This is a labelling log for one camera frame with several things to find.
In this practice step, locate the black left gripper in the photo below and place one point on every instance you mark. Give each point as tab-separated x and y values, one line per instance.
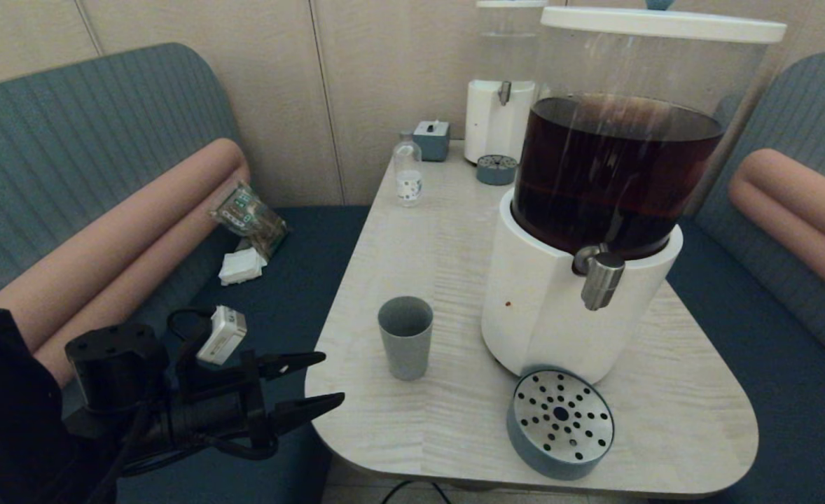
216	413

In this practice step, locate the grey plastic cup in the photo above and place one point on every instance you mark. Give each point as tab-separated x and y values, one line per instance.
405	350

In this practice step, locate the metal dispenser tap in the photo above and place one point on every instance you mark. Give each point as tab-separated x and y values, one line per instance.
601	280

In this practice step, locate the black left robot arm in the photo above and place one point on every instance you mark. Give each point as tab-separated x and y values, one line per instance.
111	371

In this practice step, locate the folded white napkin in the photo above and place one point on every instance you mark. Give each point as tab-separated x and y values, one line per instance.
242	267

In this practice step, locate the printed snack packet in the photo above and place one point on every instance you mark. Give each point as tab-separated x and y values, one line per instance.
248	215

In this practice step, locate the pink sofa bolster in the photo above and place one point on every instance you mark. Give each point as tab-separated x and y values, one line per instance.
791	199
104	259

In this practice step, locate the small glass bottle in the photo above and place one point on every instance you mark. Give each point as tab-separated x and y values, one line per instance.
408	183

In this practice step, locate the white dispenser with dark tea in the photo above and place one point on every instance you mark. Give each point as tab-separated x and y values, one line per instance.
545	308

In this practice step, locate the large perforated metal drip tray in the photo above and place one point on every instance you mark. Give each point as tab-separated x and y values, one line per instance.
559	420

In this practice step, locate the small blue-grey box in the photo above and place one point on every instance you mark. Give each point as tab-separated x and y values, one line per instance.
431	143

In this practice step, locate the small blue-grey drip tray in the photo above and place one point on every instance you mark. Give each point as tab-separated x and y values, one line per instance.
496	171

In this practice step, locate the small white water dispenser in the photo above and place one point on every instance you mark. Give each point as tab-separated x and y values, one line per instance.
493	122

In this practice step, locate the blue ribbed sofa bench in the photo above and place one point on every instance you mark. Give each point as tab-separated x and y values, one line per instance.
69	140
805	105

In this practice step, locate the white dispenser lid, blue knob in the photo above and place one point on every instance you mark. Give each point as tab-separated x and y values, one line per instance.
657	24

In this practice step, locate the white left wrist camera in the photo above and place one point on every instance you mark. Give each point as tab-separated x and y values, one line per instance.
222	336

